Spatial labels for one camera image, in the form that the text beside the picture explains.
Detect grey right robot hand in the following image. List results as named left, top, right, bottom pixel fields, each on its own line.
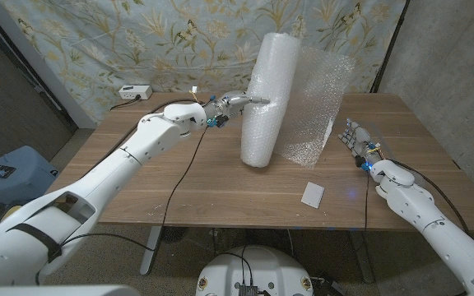
left=337, top=118, right=381, bottom=168

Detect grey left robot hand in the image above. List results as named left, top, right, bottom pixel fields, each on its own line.
left=214, top=90, right=271, bottom=121

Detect clear bubble wrap roll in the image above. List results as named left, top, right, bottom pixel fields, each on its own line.
left=239, top=32, right=356, bottom=169

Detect small white card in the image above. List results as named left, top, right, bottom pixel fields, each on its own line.
left=300, top=181, right=326, bottom=210

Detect floral printed backdrop cloth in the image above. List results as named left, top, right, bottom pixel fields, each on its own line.
left=0, top=0, right=407, bottom=124

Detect black corner pole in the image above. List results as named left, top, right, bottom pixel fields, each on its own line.
left=369, top=0, right=411, bottom=94

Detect white power outlet box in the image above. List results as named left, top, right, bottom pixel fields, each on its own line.
left=118, top=85, right=153, bottom=101

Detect grey table leg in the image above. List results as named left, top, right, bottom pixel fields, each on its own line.
left=347, top=229, right=374, bottom=284

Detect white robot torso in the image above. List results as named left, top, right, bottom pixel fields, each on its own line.
left=195, top=245, right=314, bottom=296

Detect white table leg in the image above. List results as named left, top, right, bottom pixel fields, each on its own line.
left=139, top=225, right=163, bottom=275

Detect blue-grey storage bin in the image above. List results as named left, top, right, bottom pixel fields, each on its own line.
left=0, top=145, right=59, bottom=206

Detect thin black right hand cable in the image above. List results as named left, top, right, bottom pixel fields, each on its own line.
left=362, top=166, right=370, bottom=231

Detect thin black hand cable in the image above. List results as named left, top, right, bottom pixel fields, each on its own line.
left=362, top=166, right=370, bottom=231
left=35, top=123, right=209, bottom=284

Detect thin black left hand cable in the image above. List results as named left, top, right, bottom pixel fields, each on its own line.
left=35, top=123, right=209, bottom=284

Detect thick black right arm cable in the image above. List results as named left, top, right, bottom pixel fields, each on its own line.
left=388, top=159, right=471, bottom=235

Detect black outlet power cord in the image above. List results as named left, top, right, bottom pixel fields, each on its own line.
left=109, top=95, right=142, bottom=111

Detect black torso cable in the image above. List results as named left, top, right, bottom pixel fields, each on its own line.
left=214, top=245, right=254, bottom=287

